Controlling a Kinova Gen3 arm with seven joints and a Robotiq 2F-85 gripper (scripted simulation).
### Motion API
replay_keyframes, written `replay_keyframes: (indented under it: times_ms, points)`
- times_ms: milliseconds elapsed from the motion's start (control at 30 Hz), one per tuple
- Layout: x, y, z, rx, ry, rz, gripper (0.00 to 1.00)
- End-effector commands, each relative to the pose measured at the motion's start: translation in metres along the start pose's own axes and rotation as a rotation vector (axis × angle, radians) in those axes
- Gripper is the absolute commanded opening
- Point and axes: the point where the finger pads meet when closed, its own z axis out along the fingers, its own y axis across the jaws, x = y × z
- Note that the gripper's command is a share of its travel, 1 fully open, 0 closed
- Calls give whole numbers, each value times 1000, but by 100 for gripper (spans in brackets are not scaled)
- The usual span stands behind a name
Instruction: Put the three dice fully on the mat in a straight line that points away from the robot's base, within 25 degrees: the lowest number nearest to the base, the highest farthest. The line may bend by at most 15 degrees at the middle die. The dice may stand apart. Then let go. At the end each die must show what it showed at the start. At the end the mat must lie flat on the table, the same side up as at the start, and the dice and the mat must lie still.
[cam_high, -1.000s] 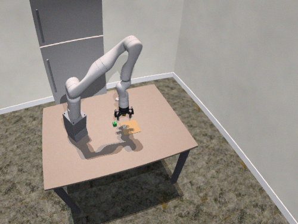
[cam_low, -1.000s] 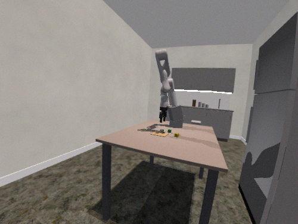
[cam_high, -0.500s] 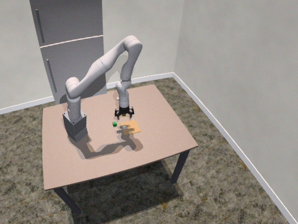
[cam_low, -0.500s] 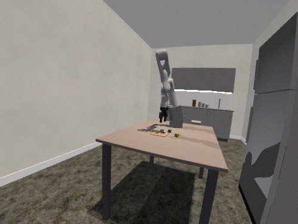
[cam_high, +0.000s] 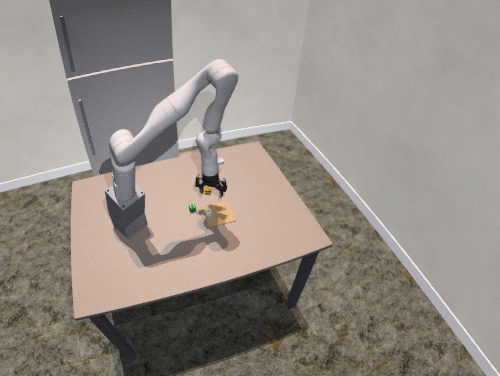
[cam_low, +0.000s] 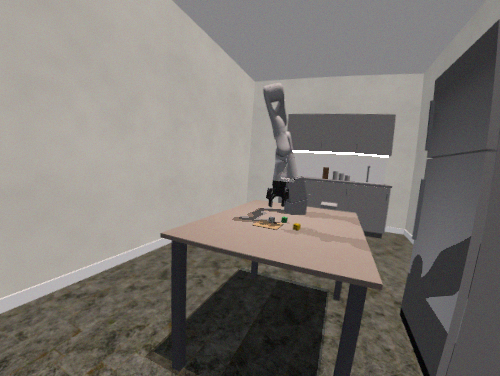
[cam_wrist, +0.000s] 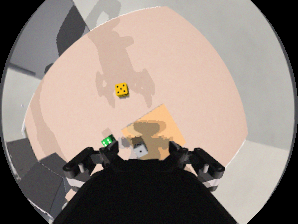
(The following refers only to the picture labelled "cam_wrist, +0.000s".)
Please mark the orange flat mat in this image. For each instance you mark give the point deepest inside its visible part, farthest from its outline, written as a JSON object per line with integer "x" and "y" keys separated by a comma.
{"x": 155, "y": 129}

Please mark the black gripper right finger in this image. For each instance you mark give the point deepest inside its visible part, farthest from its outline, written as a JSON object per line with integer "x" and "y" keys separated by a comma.
{"x": 209, "y": 171}

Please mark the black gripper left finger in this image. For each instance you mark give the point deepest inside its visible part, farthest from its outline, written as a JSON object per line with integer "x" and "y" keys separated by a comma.
{"x": 79, "y": 169}

